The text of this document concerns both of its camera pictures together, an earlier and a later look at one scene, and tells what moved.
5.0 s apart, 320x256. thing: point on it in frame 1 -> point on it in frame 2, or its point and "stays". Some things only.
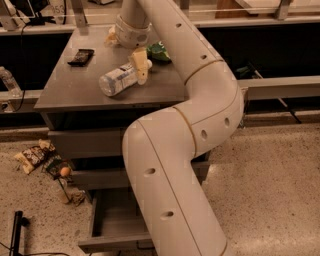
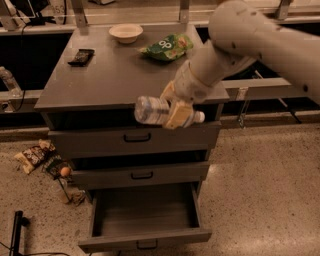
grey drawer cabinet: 85,127 stays
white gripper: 132,37 -> 188,86
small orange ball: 65,171 stays
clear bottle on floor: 59,188 stays
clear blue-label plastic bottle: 117,79 -> 153,110
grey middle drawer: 120,177 stays
